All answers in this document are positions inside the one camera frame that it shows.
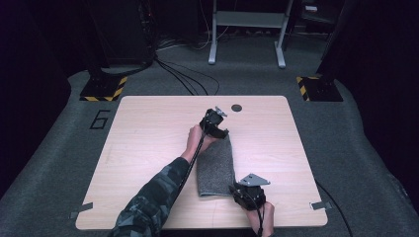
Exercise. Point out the black yellow striped stand base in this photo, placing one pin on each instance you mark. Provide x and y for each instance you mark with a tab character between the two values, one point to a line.
321	89
102	89

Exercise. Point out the grey tape strip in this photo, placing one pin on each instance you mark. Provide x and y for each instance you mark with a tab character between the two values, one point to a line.
321	205
81	209

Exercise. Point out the person's right hand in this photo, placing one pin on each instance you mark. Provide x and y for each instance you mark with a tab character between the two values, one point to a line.
268	220

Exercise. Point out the black cabinet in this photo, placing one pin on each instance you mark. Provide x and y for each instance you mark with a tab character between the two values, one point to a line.
122	29

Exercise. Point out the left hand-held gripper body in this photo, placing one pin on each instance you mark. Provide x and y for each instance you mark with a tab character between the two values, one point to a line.
212	121

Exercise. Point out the person's left hand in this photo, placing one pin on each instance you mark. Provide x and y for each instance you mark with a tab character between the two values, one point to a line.
194	140

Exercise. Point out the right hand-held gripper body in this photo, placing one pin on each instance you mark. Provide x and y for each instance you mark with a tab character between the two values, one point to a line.
252	196

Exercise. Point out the grey cloth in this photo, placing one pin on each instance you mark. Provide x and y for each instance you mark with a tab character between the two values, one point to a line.
215	168

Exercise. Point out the dark curtain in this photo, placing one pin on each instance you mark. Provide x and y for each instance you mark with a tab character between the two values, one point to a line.
382	82
29	82

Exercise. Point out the white metal desk frame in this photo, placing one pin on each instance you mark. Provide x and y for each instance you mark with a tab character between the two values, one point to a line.
248	19

